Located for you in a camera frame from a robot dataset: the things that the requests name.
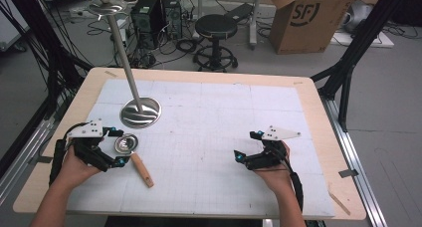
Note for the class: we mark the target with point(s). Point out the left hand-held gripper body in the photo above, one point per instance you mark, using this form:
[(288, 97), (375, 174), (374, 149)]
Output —
[(87, 130)]

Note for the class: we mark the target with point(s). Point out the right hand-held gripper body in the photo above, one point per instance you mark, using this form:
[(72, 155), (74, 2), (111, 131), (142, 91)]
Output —
[(277, 133)]

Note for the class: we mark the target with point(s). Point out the person's left hand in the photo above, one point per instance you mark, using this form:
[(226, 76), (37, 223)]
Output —
[(73, 170)]

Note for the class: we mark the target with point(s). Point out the person's right hand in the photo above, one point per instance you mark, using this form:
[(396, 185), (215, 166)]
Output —
[(277, 179)]

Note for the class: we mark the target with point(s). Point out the metal stand with round base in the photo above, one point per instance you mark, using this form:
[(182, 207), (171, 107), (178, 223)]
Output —
[(133, 115)]

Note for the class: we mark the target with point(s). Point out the white grid mat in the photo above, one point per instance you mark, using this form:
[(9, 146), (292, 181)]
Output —
[(205, 137)]

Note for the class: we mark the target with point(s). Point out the grey tape strip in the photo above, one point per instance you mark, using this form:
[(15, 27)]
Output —
[(348, 173), (44, 159)]

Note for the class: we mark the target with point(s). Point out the wooden table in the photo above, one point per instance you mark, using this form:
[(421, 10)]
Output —
[(328, 154)]

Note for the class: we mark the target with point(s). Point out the thin wooden stick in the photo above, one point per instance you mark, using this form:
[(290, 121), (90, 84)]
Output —
[(339, 203)]

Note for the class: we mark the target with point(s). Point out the brown cardboard box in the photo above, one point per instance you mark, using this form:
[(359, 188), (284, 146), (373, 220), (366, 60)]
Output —
[(308, 28)]

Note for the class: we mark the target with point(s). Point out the black round stool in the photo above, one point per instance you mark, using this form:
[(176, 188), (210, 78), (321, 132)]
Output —
[(215, 26)]

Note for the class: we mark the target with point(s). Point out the white metal stand leg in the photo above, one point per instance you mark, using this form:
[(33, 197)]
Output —
[(256, 18)]

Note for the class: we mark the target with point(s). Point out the large black computer tower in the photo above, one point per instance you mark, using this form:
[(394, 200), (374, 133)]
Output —
[(146, 18)]

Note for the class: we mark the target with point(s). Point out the slim black computer tower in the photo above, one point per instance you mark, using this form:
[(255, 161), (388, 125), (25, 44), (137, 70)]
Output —
[(172, 14)]

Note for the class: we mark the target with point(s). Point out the white flat board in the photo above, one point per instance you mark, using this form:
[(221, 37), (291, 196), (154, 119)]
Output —
[(381, 41)]

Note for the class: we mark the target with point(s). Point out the grey rounded device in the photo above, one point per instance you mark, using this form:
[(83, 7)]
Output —
[(358, 14)]

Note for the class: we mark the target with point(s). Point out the aluminium rail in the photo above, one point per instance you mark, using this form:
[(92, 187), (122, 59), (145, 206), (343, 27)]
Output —
[(23, 160), (361, 187)]

